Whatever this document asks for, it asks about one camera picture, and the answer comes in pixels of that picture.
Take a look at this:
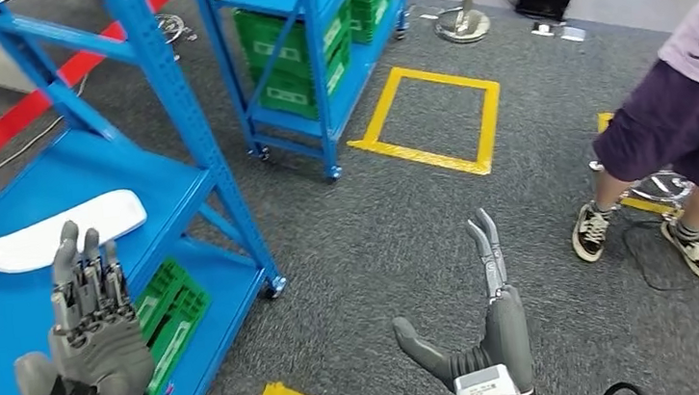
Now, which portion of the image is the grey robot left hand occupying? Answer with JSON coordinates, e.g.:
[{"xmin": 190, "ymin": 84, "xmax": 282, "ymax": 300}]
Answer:
[{"xmin": 0, "ymin": 214, "xmax": 159, "ymax": 395}]

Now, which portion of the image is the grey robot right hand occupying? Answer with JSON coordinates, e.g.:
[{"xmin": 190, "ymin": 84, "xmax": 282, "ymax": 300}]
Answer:
[{"xmin": 381, "ymin": 203, "xmax": 537, "ymax": 395}]

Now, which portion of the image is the white curved plastic part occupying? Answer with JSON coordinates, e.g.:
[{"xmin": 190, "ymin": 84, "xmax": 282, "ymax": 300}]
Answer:
[{"xmin": 0, "ymin": 186, "xmax": 153, "ymax": 276}]

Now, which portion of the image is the blue metal shelf rack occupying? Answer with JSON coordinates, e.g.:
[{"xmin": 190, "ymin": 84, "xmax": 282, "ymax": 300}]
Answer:
[
  {"xmin": 193, "ymin": 0, "xmax": 431, "ymax": 195},
  {"xmin": 0, "ymin": 0, "xmax": 298, "ymax": 395}
]

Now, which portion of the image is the chrome base stool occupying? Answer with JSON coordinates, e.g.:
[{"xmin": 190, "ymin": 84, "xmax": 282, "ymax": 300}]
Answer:
[{"xmin": 587, "ymin": 150, "xmax": 699, "ymax": 218}]

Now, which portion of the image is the red barrier belt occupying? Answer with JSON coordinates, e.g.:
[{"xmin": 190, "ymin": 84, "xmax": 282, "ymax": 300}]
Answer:
[{"xmin": 0, "ymin": 0, "xmax": 208, "ymax": 193}]

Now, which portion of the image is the person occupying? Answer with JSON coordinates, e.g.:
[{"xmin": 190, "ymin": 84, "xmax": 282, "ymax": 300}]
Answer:
[{"xmin": 548, "ymin": 0, "xmax": 699, "ymax": 301}]

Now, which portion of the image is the black seat chrome stool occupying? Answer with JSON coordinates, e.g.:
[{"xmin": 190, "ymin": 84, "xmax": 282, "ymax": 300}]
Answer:
[{"xmin": 153, "ymin": 10, "xmax": 201, "ymax": 63}]

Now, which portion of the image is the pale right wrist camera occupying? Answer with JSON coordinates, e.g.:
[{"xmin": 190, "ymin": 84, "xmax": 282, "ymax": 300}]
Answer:
[{"xmin": 453, "ymin": 361, "xmax": 528, "ymax": 395}]

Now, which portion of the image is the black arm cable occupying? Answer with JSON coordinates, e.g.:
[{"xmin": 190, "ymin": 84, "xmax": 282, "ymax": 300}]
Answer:
[{"xmin": 595, "ymin": 380, "xmax": 646, "ymax": 395}]

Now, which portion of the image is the black floor cable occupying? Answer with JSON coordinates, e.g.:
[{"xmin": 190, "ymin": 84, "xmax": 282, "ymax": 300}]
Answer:
[{"xmin": 619, "ymin": 214, "xmax": 689, "ymax": 297}]

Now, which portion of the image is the grey floor cable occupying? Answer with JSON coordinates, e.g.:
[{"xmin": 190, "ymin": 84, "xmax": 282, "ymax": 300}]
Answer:
[{"xmin": 0, "ymin": 73, "xmax": 100, "ymax": 194}]

